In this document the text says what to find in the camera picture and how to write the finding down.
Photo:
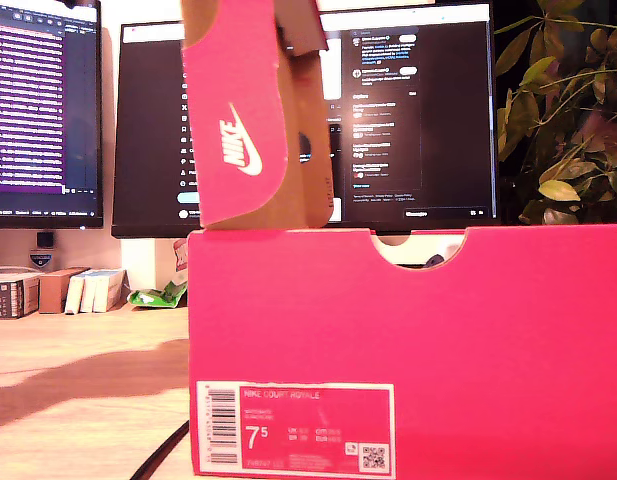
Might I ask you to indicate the green and white bag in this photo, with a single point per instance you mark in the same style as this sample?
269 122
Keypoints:
158 297

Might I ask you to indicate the dark navy shoe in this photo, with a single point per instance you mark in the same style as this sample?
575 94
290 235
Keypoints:
434 261

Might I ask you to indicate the white tissue paper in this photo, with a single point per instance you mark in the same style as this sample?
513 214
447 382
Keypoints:
408 250

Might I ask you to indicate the white and blue box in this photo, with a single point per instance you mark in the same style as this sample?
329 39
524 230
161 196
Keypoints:
89 295
110 292
74 295

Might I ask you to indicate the brown cardboard box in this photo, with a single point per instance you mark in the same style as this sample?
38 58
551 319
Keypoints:
55 292

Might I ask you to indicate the green leafy houseplant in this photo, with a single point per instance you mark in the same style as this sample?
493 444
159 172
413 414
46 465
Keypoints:
563 150

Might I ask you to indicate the dark blue shield badge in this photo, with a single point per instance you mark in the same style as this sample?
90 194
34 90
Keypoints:
42 259

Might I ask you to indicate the red Nike shoebox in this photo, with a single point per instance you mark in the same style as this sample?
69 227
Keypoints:
388 325

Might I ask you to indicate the computer monitor with purple terminal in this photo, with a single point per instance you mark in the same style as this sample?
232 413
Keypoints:
33 100

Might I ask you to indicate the wide black computer monitor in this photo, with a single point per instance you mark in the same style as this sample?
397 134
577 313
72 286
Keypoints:
438 150

